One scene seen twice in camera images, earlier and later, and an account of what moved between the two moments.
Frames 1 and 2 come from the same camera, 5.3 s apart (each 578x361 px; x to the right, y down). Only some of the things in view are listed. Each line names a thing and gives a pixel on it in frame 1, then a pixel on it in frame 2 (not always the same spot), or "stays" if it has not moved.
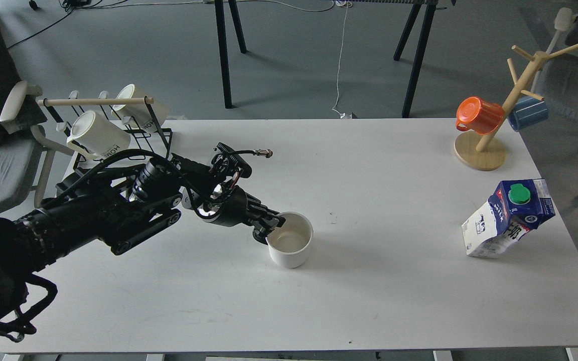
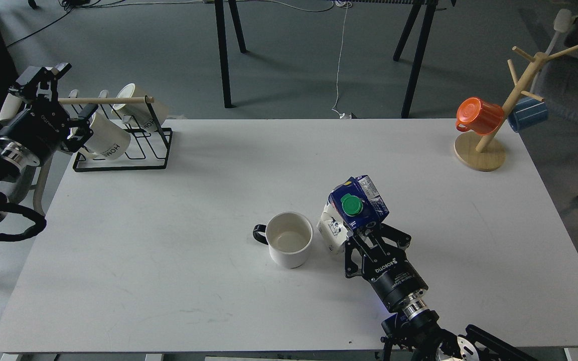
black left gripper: x=220 y=200 to x=43 y=126
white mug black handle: x=288 y=244 stays
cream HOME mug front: x=94 y=136 stays
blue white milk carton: x=516 y=207 to x=354 y=203
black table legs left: x=222 y=40 stays
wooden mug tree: x=481 y=152 stays
